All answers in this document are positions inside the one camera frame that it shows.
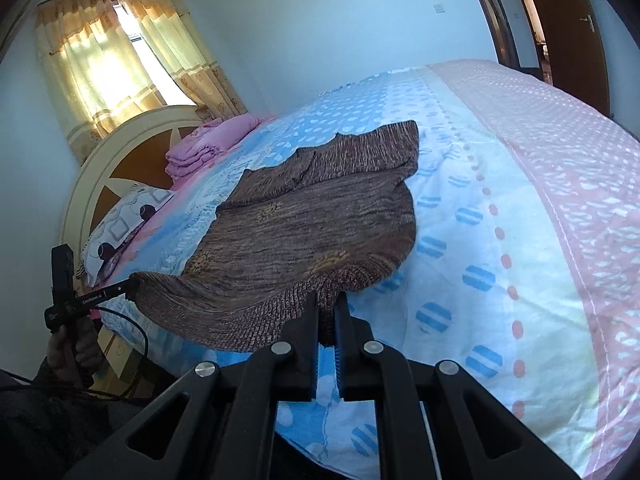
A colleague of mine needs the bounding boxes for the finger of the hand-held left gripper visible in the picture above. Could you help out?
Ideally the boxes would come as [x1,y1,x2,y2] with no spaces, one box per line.
[99,278,142,302]

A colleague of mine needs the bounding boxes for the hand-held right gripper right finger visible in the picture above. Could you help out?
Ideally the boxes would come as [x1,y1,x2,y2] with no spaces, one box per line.
[333,292,582,480]

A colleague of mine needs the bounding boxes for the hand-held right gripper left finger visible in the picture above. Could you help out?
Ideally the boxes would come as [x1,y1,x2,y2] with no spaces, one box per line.
[65,292,321,480]

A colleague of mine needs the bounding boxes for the brown knit sweater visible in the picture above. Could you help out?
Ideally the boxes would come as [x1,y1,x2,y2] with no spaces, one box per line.
[131,120,421,354]

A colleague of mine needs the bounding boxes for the person's left forearm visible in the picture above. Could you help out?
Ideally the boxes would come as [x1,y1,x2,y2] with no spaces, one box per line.
[0,355,108,480]

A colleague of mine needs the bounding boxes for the person's left hand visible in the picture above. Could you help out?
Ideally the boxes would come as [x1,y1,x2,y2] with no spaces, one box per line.
[47,317,104,389]

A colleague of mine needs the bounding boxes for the patterned pillow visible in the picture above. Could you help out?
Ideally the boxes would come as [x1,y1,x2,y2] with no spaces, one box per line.
[82,184,176,287]

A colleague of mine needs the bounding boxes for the cream and wood headboard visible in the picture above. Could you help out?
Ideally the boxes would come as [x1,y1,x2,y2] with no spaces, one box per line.
[59,105,212,282]

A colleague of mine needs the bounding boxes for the folded pink blanket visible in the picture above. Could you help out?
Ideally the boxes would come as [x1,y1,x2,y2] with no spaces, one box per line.
[165,113,261,180]

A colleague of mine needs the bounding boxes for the wide yellow patterned curtain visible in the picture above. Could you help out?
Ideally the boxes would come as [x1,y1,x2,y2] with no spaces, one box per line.
[33,0,167,167]

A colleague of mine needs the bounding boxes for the window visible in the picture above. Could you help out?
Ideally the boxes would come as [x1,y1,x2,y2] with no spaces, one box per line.
[112,2,187,107]

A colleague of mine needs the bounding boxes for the polka dot bed sheet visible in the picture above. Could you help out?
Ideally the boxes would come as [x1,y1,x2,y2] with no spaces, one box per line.
[82,58,640,480]

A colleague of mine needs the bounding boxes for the narrow yellow patterned curtain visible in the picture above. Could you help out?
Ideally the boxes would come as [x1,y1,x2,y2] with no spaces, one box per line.
[112,0,249,117]

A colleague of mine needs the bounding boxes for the dark wooden door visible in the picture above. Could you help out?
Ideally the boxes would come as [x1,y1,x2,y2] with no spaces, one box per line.
[514,0,614,117]

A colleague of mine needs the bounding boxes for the wooden bed frame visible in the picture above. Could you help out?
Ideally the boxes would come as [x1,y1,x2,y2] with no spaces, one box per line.
[94,327,168,397]

